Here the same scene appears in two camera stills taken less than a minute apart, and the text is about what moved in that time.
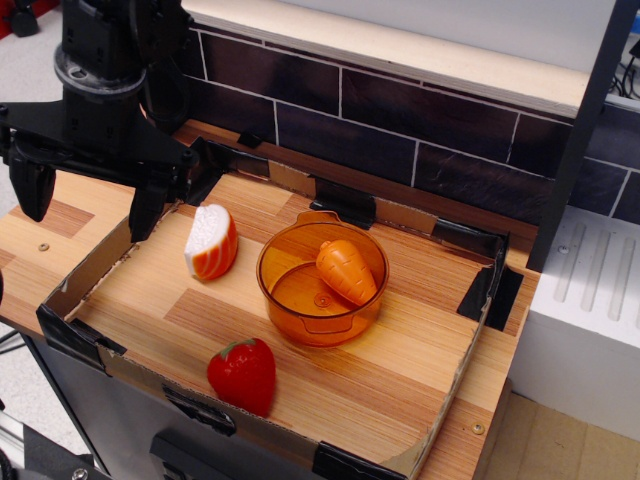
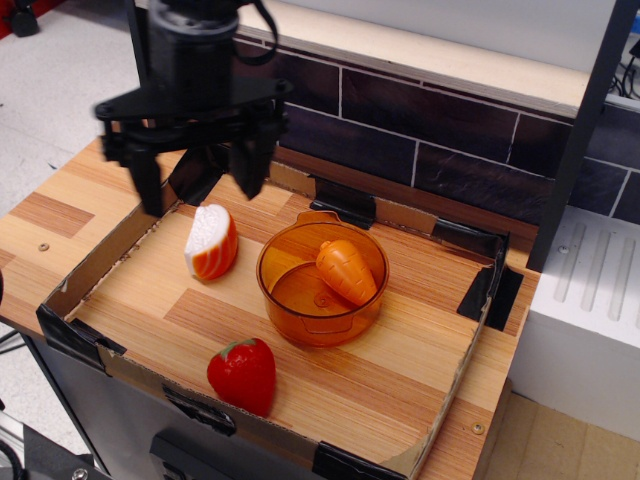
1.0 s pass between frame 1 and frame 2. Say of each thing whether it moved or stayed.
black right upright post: stayed
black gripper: moved
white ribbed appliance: stayed
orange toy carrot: stayed
